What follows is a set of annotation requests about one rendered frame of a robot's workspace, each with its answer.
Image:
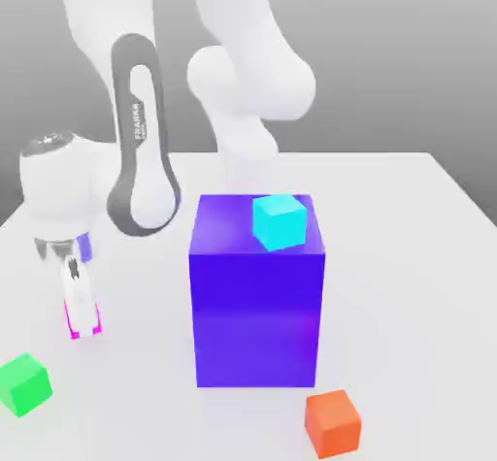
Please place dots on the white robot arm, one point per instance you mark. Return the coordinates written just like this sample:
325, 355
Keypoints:
248, 61

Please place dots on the small green cube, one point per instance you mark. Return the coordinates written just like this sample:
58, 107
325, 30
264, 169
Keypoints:
23, 387

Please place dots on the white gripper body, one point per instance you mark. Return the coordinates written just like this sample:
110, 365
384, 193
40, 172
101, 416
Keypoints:
79, 288

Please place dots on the large blue box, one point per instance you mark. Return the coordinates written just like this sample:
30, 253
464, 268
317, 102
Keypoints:
256, 313

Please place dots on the small magenta cube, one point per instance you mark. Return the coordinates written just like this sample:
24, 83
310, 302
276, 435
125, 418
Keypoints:
68, 321

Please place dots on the small cyan cube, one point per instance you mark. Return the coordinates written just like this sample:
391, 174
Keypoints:
277, 222

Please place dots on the small orange cube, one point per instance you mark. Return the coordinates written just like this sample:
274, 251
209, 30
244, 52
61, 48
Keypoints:
334, 426

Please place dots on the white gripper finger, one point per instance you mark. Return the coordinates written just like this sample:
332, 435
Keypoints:
84, 319

